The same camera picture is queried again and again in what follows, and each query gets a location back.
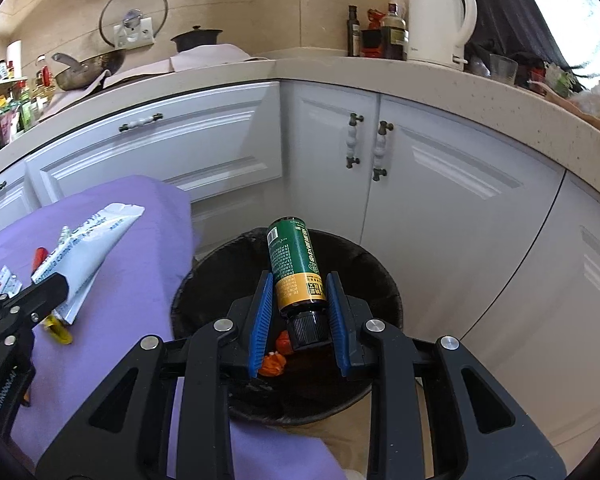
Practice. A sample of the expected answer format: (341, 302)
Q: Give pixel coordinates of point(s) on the pile of plastic bags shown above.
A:
(575, 90)

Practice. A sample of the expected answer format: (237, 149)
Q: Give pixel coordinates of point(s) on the narrow white drawer front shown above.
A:
(10, 210)

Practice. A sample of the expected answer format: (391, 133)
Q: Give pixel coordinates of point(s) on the yellow cooking oil bottle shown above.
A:
(43, 77)

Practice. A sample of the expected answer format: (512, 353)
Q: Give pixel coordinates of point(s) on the crumpled orange wrapper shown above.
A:
(272, 365)
(283, 342)

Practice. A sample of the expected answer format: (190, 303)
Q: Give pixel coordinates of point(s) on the green yellow labelled bottle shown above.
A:
(292, 260)

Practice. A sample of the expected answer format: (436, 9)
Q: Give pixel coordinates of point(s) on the small white red packet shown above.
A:
(5, 282)

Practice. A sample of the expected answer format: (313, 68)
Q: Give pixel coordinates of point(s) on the wide white drawer front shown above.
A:
(180, 145)

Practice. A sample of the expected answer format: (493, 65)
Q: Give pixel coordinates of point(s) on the slim dark glass bottle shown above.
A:
(353, 30)

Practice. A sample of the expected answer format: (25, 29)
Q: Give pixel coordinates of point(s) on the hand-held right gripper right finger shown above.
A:
(337, 325)

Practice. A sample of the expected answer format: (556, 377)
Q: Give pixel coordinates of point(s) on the spice rack with jars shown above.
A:
(5, 110)

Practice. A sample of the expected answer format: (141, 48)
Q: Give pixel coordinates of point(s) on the yellow plastic piece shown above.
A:
(60, 332)

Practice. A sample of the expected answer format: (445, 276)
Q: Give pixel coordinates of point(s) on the purple tablecloth table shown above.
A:
(130, 260)

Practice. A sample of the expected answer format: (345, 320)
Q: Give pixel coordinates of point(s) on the dark sauce bottle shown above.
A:
(395, 35)

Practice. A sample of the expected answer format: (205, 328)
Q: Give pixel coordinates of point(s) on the small red bottle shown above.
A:
(40, 257)

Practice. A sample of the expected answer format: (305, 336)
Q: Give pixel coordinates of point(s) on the white wall socket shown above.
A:
(147, 35)

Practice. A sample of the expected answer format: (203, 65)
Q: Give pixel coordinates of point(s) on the white capped bottle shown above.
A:
(395, 2)

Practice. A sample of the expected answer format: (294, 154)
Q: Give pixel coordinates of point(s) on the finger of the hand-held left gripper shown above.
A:
(45, 290)
(7, 347)

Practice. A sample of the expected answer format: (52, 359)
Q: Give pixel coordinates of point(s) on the dark square jar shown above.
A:
(372, 42)

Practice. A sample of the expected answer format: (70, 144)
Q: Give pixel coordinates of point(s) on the paper towel roll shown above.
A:
(14, 57)

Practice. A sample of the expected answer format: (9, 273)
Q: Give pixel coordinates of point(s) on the white cabinet door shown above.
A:
(570, 310)
(455, 210)
(320, 185)

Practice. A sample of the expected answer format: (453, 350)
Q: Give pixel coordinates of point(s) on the clear drinking glass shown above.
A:
(503, 69)

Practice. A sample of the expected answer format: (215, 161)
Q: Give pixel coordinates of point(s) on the steel wok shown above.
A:
(87, 72)

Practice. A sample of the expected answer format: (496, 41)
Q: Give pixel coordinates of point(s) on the pale stove cover cloth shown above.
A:
(205, 57)

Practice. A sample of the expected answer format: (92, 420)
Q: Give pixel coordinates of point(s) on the white electric kettle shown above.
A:
(435, 20)

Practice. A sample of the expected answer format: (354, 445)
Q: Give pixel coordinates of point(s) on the dark curtain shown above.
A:
(505, 5)

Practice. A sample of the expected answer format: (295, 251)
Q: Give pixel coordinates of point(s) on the black trash bin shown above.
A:
(205, 290)

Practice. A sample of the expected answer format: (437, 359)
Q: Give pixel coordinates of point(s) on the glass pot lid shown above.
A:
(130, 2)

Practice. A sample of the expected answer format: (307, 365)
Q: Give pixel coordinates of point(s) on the white squeezed tube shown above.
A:
(90, 245)

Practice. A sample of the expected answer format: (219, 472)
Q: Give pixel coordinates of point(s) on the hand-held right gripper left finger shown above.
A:
(260, 330)

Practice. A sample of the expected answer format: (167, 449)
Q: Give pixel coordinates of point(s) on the black cooking pot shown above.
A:
(195, 40)

